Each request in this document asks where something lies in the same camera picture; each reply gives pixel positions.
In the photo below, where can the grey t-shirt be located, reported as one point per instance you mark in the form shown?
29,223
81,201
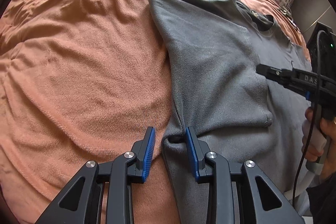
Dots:
214,47

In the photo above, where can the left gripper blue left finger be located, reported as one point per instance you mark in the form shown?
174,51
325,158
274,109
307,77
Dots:
80,201

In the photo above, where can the person's right forearm sleeve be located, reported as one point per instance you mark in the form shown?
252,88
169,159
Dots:
322,202

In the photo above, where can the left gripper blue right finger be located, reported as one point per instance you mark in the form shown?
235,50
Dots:
237,191

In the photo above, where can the orange-brown bed blanket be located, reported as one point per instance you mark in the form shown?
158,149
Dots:
82,80

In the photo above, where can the person's right hand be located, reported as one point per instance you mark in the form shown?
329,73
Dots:
316,147

